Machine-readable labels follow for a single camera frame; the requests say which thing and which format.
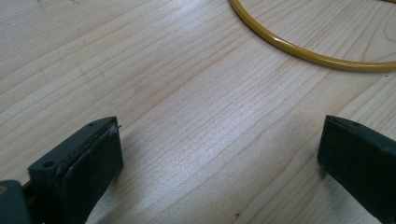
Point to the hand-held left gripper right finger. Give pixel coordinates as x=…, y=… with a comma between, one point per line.
x=361, y=158

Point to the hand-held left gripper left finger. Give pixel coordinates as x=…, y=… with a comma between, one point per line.
x=77, y=168

